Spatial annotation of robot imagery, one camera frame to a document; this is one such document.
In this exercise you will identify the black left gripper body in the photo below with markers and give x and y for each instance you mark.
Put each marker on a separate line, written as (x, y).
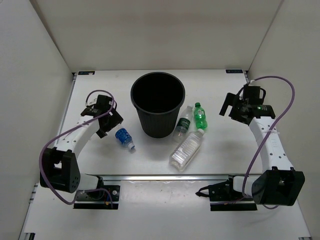
(112, 121)

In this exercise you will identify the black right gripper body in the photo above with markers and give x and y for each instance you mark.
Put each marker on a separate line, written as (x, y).
(236, 113)

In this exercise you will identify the clear bottle blue label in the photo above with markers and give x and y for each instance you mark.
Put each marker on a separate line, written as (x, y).
(124, 138)

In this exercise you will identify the green plastic soda bottle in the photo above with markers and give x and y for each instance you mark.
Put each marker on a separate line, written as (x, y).
(199, 116)

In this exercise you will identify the clear bottle dark green label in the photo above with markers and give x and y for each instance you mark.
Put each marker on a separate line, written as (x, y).
(183, 124)

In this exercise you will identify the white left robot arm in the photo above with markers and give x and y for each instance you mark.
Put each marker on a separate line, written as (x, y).
(58, 165)

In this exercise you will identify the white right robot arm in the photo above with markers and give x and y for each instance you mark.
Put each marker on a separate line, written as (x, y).
(279, 184)

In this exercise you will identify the black ribbed plastic bin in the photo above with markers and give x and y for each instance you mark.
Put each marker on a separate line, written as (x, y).
(157, 98)

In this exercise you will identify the right blue corner label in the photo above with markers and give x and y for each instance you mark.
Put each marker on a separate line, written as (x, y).
(234, 71)

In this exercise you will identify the blue corner label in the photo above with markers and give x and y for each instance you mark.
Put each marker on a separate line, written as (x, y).
(86, 73)
(234, 71)

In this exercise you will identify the left blue corner label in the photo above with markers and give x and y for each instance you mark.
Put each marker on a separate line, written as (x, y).
(86, 73)

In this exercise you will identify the clear square plastic bottle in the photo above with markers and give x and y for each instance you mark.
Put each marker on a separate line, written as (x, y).
(185, 151)

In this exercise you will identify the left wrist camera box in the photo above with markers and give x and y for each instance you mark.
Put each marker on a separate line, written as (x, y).
(103, 103)

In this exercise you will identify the aluminium table edge rail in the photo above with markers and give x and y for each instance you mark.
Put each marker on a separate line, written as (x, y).
(165, 177)

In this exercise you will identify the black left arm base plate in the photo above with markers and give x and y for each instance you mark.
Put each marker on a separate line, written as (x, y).
(100, 200)

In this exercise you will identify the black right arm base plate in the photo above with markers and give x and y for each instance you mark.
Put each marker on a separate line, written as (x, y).
(223, 198)

